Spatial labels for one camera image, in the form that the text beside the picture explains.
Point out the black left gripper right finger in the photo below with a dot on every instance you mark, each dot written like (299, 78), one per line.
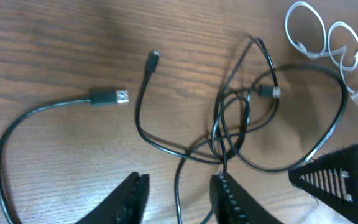
(232, 204)

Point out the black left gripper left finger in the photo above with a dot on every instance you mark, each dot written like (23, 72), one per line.
(125, 204)

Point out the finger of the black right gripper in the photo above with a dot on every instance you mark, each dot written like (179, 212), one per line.
(333, 179)

